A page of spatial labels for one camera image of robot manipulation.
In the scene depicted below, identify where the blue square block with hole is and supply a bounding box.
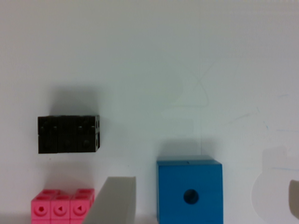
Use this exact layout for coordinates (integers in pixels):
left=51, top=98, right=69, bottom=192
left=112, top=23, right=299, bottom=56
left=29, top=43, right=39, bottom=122
left=157, top=160, right=223, bottom=224

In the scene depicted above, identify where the black interlocking cube block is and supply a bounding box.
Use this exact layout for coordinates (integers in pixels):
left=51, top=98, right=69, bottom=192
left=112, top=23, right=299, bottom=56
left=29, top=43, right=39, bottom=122
left=37, top=115, right=100, bottom=154

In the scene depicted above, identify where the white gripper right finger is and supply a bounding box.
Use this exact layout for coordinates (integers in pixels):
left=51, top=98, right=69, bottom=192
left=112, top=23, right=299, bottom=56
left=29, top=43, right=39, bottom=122
left=289, top=180, right=299, bottom=218

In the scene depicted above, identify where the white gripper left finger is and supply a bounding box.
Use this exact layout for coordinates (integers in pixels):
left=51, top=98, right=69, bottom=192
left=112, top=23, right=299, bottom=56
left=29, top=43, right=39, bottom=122
left=82, top=176, right=136, bottom=224

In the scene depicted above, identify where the pink interlocking cube block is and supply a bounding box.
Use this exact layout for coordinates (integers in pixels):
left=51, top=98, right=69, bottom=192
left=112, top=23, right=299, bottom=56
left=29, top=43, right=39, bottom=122
left=31, top=189, right=95, bottom=224

